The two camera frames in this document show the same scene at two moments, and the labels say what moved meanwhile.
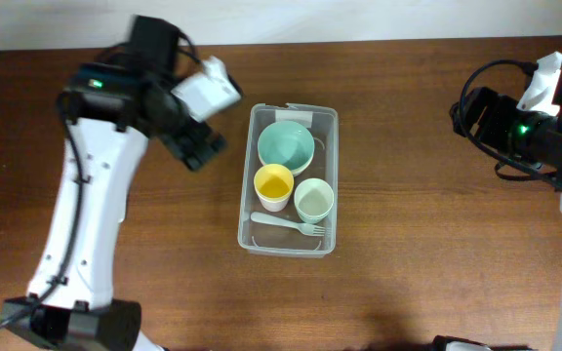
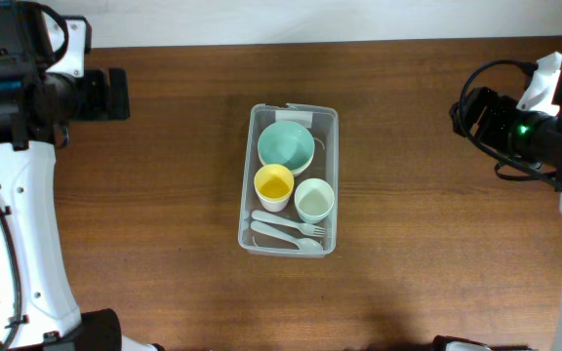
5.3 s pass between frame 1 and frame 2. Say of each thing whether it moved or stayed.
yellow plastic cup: stayed
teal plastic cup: stayed
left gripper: moved
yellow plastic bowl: stayed
